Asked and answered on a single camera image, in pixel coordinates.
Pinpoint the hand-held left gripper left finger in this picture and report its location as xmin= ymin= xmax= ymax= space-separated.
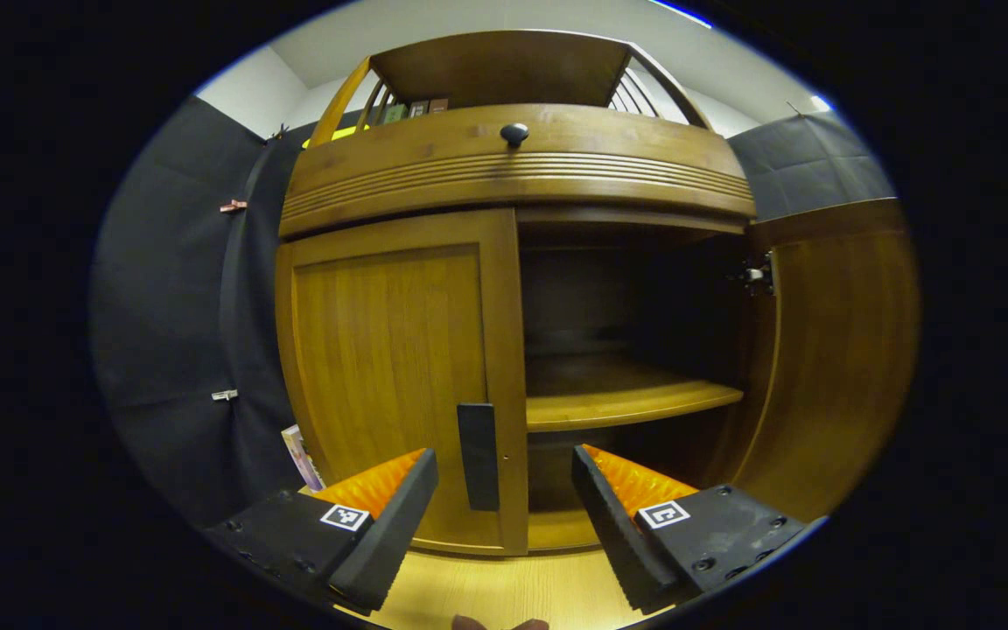
xmin=205 ymin=448 xmax=439 ymax=613

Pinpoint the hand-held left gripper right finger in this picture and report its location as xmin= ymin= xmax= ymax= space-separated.
xmin=571 ymin=444 xmax=811 ymax=613

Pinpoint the black door handle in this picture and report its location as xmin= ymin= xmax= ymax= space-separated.
xmin=457 ymin=402 xmax=501 ymax=512

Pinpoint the wooden shoe cabinet door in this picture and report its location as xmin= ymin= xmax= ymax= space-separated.
xmin=275 ymin=208 xmax=529 ymax=557
xmin=727 ymin=198 xmax=921 ymax=524

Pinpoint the wooden double-door shoe cabinet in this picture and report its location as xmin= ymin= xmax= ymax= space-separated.
xmin=275 ymin=29 xmax=759 ymax=557

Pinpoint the metal door hinge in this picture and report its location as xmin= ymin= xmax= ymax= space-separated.
xmin=740 ymin=252 xmax=776 ymax=297

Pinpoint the wooden cabinet drawer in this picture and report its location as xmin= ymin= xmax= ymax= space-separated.
xmin=278 ymin=103 xmax=757 ymax=239

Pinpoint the wooden inner shelf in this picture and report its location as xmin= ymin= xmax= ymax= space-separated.
xmin=526 ymin=354 xmax=744 ymax=432

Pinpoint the black backdrop cloth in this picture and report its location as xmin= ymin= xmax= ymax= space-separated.
xmin=88 ymin=94 xmax=899 ymax=526

